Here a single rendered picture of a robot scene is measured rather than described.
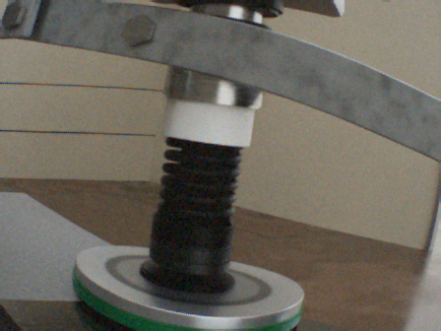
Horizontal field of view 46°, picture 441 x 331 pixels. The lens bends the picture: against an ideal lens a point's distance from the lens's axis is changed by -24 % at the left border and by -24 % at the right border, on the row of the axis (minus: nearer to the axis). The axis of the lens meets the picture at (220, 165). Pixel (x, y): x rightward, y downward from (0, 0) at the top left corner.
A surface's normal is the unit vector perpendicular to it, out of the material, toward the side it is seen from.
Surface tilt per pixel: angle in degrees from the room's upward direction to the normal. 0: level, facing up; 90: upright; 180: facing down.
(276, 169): 90
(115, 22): 90
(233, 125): 90
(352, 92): 90
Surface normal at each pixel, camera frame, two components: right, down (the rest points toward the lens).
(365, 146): -0.65, -0.02
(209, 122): 0.02, 0.11
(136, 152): 0.75, 0.18
